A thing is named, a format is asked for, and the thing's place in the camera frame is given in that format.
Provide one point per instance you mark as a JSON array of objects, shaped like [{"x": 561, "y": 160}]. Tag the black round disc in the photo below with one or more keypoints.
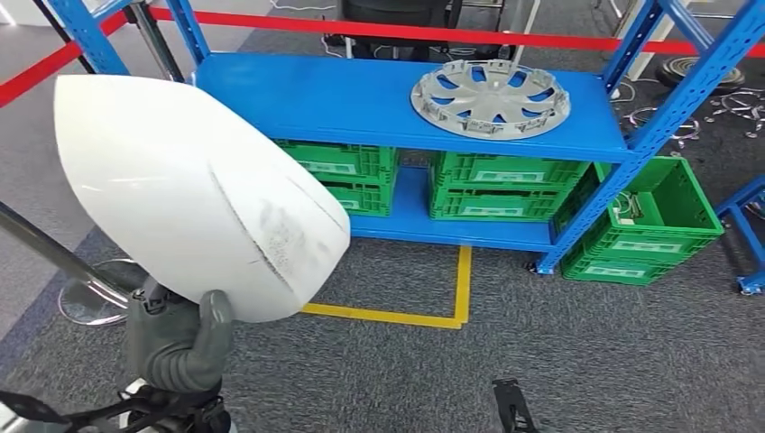
[{"x": 699, "y": 71}]

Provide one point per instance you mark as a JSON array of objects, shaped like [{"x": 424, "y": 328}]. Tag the grey wheel hubcap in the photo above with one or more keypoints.
[{"x": 490, "y": 98}]

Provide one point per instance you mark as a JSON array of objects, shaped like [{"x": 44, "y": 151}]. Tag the white board panel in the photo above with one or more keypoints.
[{"x": 639, "y": 69}]

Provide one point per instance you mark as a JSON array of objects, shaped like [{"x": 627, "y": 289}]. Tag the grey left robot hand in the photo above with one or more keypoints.
[{"x": 167, "y": 346}]

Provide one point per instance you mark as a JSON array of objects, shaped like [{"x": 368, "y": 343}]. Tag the black office chair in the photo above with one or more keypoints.
[{"x": 388, "y": 9}]

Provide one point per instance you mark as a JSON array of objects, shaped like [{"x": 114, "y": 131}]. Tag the chrome stanchion post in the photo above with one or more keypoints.
[{"x": 152, "y": 42}]

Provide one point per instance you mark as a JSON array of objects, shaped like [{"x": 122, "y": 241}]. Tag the red barrier belt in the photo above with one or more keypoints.
[
  {"x": 358, "y": 27},
  {"x": 36, "y": 74}
]

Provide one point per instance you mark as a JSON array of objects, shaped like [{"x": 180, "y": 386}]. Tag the blue metal shelf rack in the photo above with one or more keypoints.
[
  {"x": 329, "y": 89},
  {"x": 744, "y": 239}
]

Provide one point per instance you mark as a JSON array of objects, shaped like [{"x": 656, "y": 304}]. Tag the grey stanchion with round base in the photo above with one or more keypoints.
[{"x": 89, "y": 299}]

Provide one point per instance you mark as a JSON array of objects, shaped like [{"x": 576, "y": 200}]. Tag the green open plastic crate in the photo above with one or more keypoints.
[{"x": 675, "y": 197}]

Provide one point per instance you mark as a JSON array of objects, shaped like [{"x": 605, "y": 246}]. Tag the white plastic body part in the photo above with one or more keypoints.
[{"x": 179, "y": 191}]

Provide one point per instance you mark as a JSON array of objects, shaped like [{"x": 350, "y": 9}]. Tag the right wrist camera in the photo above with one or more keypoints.
[{"x": 511, "y": 406}]

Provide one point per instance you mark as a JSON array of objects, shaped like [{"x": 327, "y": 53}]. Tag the chrome star chair base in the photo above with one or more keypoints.
[
  {"x": 687, "y": 127},
  {"x": 741, "y": 104}
]

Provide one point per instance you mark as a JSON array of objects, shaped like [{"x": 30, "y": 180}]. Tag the white desk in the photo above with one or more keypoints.
[{"x": 526, "y": 30}]

